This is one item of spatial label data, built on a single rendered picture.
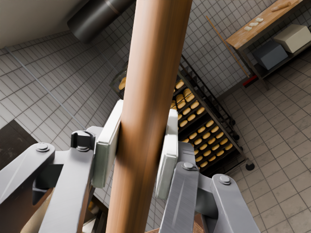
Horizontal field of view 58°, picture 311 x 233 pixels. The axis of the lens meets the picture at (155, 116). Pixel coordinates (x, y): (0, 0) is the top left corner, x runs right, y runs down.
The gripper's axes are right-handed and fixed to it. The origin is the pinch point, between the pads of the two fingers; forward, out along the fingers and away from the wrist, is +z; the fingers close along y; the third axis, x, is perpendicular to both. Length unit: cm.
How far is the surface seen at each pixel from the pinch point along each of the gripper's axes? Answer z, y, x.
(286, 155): 257, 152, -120
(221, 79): 501, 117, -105
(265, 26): 415, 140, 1
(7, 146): 132, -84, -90
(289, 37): 433, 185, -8
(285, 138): 284, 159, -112
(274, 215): 191, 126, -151
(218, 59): 500, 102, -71
